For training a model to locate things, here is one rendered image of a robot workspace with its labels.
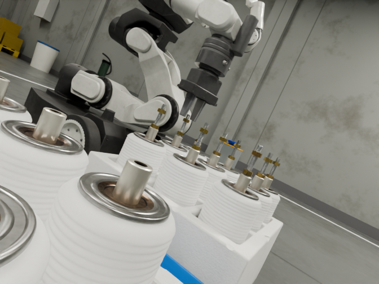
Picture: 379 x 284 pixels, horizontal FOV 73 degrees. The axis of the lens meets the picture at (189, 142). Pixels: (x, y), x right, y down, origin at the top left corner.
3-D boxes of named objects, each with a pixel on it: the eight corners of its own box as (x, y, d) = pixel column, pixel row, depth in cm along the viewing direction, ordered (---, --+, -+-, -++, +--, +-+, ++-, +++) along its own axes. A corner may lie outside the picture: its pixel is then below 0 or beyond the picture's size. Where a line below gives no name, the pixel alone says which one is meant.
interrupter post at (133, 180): (103, 194, 20) (120, 155, 20) (123, 192, 22) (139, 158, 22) (124, 210, 19) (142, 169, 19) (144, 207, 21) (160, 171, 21)
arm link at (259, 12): (267, 4, 118) (263, 45, 118) (262, 15, 128) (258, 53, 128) (244, 2, 118) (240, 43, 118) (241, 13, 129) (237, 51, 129)
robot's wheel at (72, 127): (38, 158, 87) (61, 105, 86) (52, 159, 91) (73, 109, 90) (73, 187, 78) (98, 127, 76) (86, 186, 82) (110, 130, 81)
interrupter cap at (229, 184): (218, 178, 51) (220, 175, 51) (252, 194, 51) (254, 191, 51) (221, 187, 44) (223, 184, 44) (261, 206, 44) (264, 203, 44)
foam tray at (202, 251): (58, 222, 57) (89, 150, 56) (157, 207, 91) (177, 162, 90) (198, 363, 39) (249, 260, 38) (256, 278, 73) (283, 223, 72)
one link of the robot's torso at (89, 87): (65, 92, 115) (76, 65, 114) (98, 104, 133) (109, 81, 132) (93, 108, 106) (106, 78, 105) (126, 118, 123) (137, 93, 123)
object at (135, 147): (91, 198, 60) (122, 127, 59) (126, 201, 67) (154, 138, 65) (106, 220, 53) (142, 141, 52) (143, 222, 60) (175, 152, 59)
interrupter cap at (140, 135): (127, 131, 59) (128, 128, 59) (152, 140, 64) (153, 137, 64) (142, 142, 53) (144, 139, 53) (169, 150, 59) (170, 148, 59)
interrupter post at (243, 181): (232, 187, 49) (239, 171, 48) (243, 192, 49) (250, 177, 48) (233, 190, 46) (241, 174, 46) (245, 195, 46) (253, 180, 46)
